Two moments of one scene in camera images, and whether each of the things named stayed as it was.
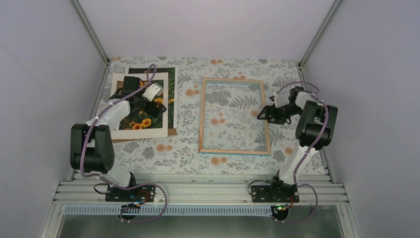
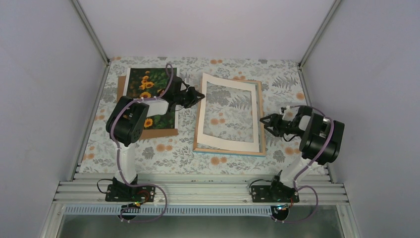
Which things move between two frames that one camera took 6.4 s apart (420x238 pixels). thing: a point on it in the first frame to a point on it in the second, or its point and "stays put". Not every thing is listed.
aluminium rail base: [201, 189] stays put
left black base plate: [141, 194] stays put
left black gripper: [157, 111] to [193, 98]
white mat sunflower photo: [151, 121] to [223, 142]
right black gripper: [267, 109] to [274, 117]
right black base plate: [288, 193] stays put
